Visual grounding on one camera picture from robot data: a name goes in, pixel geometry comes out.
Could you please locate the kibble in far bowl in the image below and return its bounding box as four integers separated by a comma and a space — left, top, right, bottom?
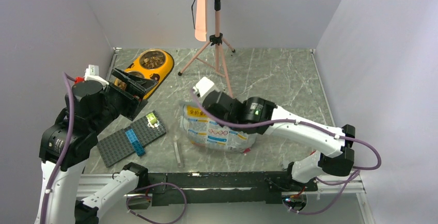
139, 51, 166, 70

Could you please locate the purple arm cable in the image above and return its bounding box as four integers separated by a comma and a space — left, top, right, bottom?
190, 88, 382, 216
39, 72, 76, 224

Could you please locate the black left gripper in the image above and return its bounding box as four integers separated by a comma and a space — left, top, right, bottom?
91, 67, 158, 133

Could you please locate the pink tripod stand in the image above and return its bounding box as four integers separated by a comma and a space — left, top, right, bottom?
178, 0, 236, 96

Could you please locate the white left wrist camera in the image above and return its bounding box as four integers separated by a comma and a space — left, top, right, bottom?
73, 65, 109, 86

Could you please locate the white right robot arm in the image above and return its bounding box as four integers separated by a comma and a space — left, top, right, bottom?
195, 90, 354, 191

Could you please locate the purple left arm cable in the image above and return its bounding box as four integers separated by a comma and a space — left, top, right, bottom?
39, 72, 76, 224

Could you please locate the pet food bag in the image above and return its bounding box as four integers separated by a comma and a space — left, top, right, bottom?
179, 101, 257, 153

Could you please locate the yellow double pet bowl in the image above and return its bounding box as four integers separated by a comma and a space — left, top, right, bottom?
124, 49, 175, 100

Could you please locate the pink light panel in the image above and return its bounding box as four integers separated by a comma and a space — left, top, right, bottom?
191, 0, 207, 42

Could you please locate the grey building baseplate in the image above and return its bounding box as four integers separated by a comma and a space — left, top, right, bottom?
97, 111, 167, 168

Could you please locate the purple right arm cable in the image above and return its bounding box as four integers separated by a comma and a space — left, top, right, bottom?
190, 88, 382, 216

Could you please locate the blue building brick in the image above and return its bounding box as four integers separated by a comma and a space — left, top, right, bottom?
125, 129, 146, 157

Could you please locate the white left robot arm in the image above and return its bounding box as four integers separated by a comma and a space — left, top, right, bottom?
35, 69, 158, 223

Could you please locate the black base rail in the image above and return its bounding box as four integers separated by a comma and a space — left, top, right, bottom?
130, 171, 318, 206

